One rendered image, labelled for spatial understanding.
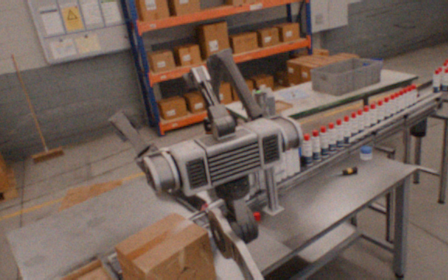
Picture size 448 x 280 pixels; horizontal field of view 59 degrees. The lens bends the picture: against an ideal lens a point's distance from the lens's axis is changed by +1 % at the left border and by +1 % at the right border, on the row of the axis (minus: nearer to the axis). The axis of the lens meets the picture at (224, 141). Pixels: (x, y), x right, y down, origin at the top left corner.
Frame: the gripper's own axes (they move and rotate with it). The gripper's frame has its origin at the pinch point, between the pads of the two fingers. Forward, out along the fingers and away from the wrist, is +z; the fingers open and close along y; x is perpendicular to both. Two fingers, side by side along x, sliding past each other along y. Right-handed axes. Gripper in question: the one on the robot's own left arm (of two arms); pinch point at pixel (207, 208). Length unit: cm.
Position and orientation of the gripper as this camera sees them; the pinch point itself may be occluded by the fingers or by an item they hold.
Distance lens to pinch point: 212.2
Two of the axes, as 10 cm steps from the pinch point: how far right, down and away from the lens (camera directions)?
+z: 6.2, 5.0, 6.1
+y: -5.8, -2.4, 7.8
